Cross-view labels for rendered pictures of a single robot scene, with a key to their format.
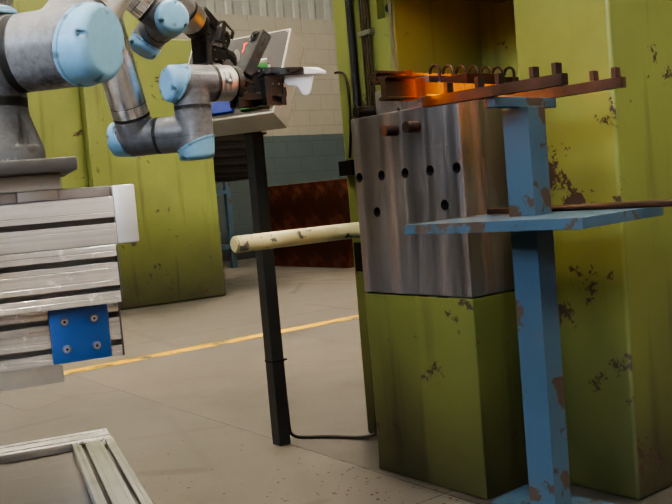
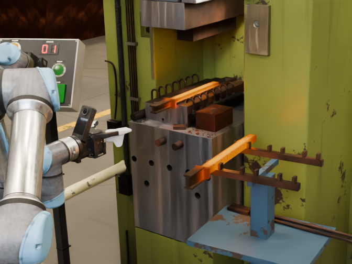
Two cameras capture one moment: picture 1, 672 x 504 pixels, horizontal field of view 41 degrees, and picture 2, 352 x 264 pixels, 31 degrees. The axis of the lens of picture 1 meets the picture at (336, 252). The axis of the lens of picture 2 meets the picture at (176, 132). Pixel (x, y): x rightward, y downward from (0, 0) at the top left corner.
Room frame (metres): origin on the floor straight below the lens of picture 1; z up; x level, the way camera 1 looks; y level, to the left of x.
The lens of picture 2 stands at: (0.00, 0.35, 1.67)
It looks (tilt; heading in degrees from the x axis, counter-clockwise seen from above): 19 degrees down; 345
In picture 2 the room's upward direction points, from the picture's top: 2 degrees counter-clockwise
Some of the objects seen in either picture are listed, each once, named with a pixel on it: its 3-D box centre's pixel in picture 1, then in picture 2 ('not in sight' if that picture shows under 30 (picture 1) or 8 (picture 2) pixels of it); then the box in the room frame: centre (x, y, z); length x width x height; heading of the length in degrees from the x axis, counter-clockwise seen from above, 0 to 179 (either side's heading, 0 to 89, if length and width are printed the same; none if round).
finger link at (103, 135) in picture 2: (283, 73); (105, 134); (1.94, 0.08, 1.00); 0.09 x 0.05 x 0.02; 92
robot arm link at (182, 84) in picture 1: (189, 84); (48, 158); (1.84, 0.27, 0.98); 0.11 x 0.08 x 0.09; 128
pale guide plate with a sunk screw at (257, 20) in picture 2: not in sight; (257, 29); (2.06, -0.49, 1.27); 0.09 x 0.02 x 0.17; 38
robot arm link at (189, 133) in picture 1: (187, 133); (45, 188); (1.85, 0.28, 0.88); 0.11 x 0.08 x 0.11; 77
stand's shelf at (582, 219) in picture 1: (531, 220); (262, 236); (1.75, -0.39, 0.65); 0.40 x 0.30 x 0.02; 44
